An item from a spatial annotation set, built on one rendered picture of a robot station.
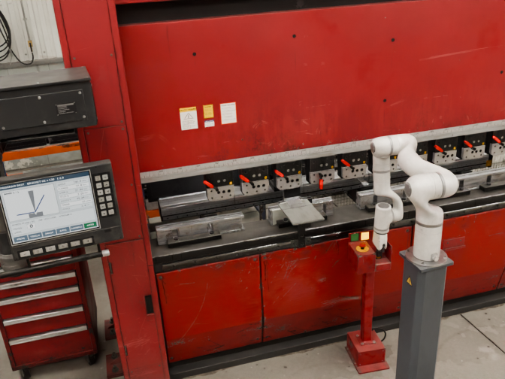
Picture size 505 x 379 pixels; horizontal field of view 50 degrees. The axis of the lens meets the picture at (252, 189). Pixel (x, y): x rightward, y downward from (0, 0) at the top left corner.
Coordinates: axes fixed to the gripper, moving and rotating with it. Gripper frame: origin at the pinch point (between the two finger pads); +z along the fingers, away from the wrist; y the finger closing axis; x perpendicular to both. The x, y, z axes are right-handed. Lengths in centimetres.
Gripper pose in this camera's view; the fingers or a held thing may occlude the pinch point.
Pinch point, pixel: (379, 253)
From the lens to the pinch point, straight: 321.5
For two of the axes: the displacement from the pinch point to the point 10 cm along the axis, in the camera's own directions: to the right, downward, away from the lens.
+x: 9.8, -1.2, 1.5
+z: 0.4, 8.7, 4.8
